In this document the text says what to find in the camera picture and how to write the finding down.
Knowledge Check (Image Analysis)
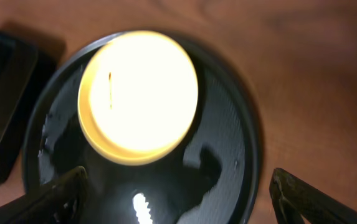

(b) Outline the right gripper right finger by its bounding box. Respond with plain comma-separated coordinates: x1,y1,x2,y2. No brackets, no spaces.
269,168,357,224

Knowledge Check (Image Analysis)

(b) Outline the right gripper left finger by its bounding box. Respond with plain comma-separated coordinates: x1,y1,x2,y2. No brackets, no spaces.
0,166,88,224

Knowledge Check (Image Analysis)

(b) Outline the yellow plate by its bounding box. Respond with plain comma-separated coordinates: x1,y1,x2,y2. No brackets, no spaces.
77,30,199,166

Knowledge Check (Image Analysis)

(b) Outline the black round tray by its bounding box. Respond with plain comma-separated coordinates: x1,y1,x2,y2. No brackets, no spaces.
22,33,261,223

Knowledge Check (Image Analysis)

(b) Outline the black rectangular tray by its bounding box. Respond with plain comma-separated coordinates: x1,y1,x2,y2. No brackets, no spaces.
0,32,39,184

